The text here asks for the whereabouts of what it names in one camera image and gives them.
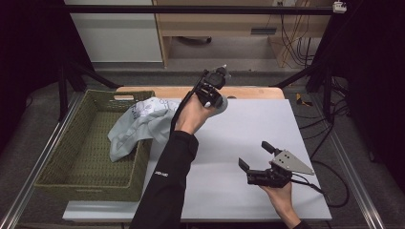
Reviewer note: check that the person's left hand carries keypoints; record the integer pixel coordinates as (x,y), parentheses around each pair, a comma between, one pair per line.
(191,116)

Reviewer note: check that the green woven basket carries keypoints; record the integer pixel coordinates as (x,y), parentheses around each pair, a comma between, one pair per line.
(92,159)

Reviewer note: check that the black horizontal frame bar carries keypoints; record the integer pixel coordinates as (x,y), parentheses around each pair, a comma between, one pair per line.
(191,9)

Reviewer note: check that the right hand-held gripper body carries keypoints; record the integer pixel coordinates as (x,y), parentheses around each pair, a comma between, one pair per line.
(288,162)

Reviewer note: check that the white cabinet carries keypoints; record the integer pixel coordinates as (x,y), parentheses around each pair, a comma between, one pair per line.
(117,38)

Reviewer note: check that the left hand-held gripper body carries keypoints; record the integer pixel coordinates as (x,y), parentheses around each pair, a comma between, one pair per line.
(210,85)

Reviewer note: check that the black curtain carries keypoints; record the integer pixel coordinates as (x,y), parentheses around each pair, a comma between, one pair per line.
(375,79)
(31,47)

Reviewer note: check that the wooden table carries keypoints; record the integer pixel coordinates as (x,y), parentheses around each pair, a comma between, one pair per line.
(254,92)

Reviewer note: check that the white plug adapter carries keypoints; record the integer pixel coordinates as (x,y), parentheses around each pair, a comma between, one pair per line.
(339,6)

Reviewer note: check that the black chair base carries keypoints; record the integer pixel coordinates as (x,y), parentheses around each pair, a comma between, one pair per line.
(194,40)

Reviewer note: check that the black metal stand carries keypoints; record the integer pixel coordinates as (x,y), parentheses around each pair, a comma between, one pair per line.
(63,92)
(327,92)

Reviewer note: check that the person's right hand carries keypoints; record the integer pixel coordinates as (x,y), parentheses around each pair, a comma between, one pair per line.
(282,198)

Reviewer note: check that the aluminium rail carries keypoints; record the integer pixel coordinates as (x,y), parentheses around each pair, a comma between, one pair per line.
(356,178)
(31,171)

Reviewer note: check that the wooden desk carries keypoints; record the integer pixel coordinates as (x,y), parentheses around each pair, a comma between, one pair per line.
(223,24)

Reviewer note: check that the yellow and black tool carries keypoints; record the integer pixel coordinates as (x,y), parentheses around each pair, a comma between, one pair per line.
(302,100)

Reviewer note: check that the light grey printed cloth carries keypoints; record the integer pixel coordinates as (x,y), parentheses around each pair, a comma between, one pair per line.
(143,122)

